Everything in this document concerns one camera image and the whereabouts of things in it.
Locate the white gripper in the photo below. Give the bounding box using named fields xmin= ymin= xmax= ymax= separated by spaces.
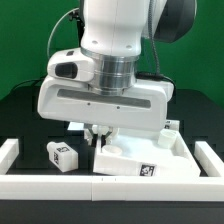
xmin=37 ymin=76 xmax=174 ymax=147

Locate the white square tabletop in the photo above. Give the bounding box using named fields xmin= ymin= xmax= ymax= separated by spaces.
xmin=93 ymin=129 xmax=201 ymax=178

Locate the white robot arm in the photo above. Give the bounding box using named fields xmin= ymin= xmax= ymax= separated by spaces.
xmin=37 ymin=0 xmax=197 ymax=132

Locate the white paper marker sheet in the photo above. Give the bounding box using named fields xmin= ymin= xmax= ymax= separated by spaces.
xmin=68 ymin=122 xmax=84 ymax=131

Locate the white U-shaped fence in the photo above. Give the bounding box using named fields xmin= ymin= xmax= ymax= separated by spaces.
xmin=0 ymin=139 xmax=224 ymax=202

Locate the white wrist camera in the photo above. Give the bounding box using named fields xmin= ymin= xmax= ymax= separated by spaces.
xmin=47 ymin=48 xmax=94 ymax=82

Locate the black camera on stand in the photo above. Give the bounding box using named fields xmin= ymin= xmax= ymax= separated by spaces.
xmin=69 ymin=9 xmax=84 ymax=41

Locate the grey cable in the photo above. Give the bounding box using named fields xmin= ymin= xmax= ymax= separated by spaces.
xmin=46 ymin=7 xmax=81 ymax=71

